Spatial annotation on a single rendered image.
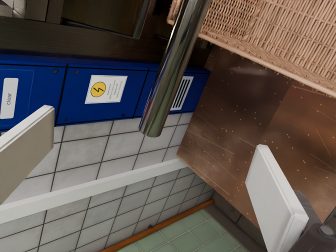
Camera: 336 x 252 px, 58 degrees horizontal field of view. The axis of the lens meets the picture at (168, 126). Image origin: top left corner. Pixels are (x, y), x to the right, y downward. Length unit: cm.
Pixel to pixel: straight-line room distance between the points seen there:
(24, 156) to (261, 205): 13
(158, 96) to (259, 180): 20
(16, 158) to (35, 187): 73
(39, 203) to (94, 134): 24
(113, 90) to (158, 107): 43
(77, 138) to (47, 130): 65
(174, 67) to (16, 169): 22
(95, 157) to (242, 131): 46
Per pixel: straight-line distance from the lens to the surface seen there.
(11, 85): 66
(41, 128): 19
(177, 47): 34
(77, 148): 87
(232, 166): 102
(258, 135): 95
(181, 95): 97
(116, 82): 77
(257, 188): 19
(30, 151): 18
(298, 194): 17
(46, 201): 93
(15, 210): 90
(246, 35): 96
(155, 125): 37
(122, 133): 94
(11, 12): 68
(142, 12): 72
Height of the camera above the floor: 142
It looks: 46 degrees down
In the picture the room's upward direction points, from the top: 98 degrees counter-clockwise
